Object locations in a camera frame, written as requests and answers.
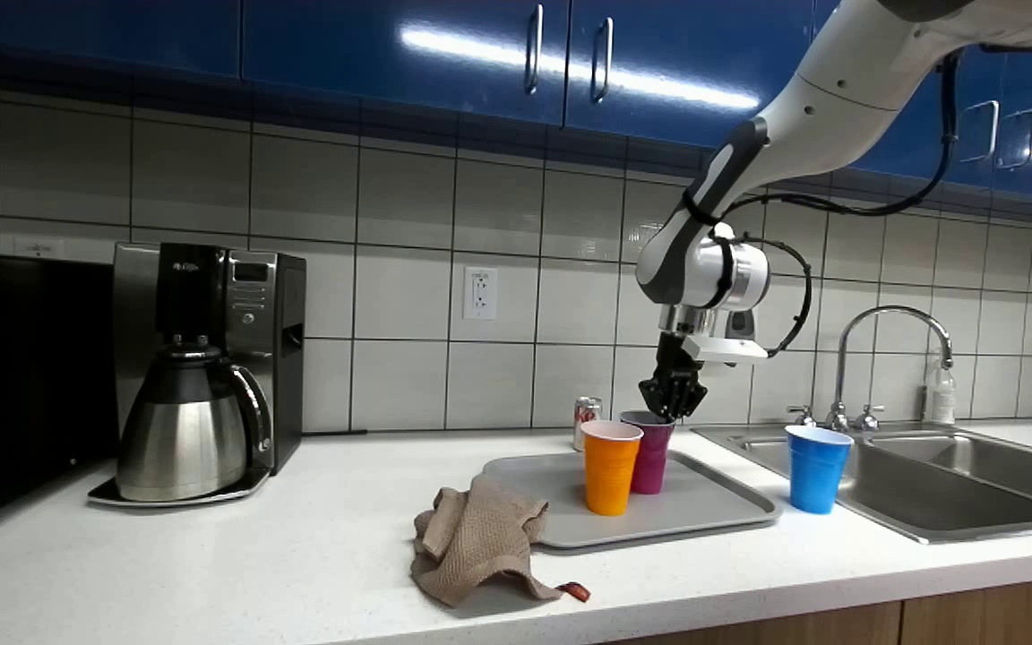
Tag black steel coffee maker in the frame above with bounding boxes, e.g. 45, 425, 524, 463
91, 242, 305, 510

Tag steel coffee carafe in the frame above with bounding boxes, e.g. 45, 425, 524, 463
114, 352, 270, 504

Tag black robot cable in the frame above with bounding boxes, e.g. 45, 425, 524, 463
724, 45, 969, 359

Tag grey serving tray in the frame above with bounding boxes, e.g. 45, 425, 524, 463
484, 450, 778, 553

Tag brown cloth towel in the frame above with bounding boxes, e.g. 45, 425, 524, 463
412, 475, 593, 609

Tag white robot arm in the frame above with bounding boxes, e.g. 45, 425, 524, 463
636, 0, 1032, 418

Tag purple plastic cup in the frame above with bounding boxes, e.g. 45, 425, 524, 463
623, 411, 675, 494

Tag blue upper cabinets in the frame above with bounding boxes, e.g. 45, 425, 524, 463
0, 0, 1032, 216

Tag black microwave oven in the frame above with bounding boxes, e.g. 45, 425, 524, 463
0, 253, 119, 504

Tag white wall outlet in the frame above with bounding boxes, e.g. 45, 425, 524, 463
461, 264, 498, 319

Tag stainless steel double sink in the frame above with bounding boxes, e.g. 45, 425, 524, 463
840, 429, 1032, 541

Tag dish soap bottle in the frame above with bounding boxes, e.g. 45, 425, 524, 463
920, 367, 955, 424

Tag blue plastic cup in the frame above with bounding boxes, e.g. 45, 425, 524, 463
787, 425, 854, 515

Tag chrome gooseneck faucet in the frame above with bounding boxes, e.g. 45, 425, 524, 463
785, 300, 956, 438

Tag orange plastic cup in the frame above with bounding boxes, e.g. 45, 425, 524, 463
582, 418, 642, 515

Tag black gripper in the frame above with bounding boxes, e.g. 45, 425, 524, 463
638, 332, 707, 418

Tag wooden lower cabinet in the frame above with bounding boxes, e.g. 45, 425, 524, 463
617, 579, 1032, 645

